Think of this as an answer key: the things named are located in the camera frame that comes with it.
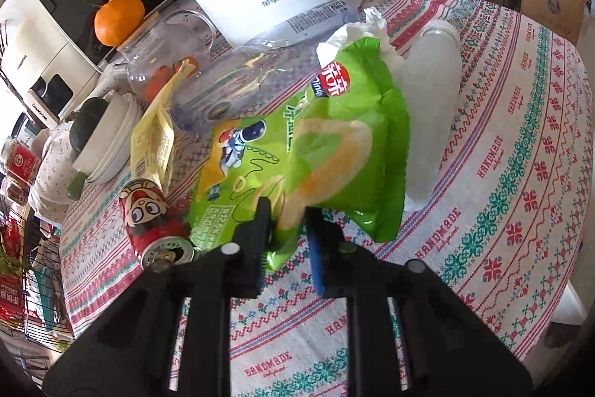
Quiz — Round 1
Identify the green snack bag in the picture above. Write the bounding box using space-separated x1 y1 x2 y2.
189 39 409 270

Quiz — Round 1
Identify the red drink can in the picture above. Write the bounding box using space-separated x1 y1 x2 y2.
119 178 194 270

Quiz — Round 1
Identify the beige snack pouch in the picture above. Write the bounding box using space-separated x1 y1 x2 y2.
130 57 199 195

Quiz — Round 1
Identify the patterned tablecloth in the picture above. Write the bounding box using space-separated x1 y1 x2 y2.
57 0 587 397

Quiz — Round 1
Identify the white bowl stack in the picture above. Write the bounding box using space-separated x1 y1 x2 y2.
73 91 142 185

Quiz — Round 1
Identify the crushed clear plastic bottle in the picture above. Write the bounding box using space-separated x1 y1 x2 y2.
170 0 359 137

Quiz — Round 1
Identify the floral cloth cover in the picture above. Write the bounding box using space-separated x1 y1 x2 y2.
28 121 77 228

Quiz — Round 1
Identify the green kabocha squash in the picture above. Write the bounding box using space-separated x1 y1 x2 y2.
70 98 109 153

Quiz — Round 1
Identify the glass jar with oranges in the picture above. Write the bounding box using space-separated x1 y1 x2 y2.
117 9 216 105

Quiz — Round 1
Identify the white tissue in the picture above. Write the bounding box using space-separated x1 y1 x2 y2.
316 7 404 71

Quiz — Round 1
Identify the red label jar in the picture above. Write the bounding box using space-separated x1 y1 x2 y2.
1 137 41 185

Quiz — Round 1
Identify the white air fryer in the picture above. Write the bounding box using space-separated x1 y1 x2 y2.
1 17 99 129

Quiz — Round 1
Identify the orange mandarin on jar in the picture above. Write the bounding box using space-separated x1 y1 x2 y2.
94 0 145 47

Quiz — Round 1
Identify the black wire rack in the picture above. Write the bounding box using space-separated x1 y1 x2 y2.
1 198 74 353

